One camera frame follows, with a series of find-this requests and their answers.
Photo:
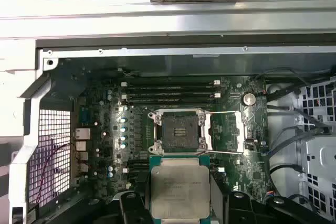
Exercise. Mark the round silver coin battery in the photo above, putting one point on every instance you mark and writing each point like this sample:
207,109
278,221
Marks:
248,99

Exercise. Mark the silver CPU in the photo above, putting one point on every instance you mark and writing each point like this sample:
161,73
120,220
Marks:
179,192

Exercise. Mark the black RAM slot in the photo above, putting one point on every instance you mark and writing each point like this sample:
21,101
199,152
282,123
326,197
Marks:
170,101
170,89
170,95
170,83
137,162
137,168

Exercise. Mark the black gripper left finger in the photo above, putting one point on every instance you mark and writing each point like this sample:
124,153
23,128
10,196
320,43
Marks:
131,211

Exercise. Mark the metal socket cover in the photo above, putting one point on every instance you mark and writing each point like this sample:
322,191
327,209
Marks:
241,132

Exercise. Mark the green motherboard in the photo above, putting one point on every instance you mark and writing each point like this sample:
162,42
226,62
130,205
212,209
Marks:
241,166

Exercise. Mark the metal rear port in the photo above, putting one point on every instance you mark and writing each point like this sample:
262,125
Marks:
80,145
83,167
82,133
81,156

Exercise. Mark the CPU socket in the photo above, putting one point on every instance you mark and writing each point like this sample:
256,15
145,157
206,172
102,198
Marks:
181,132

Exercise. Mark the metal drive cage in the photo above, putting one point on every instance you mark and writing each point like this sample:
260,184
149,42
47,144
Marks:
320,155

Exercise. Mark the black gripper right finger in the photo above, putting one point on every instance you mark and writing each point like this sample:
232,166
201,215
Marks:
236,211

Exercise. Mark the teal topped capacitor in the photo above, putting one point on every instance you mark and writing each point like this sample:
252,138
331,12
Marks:
123,129
123,119
123,145
123,138

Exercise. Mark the blue rear port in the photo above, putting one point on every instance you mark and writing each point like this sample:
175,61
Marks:
84,117

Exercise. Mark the black and grey PC case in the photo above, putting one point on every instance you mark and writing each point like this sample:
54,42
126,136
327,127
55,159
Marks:
168,51

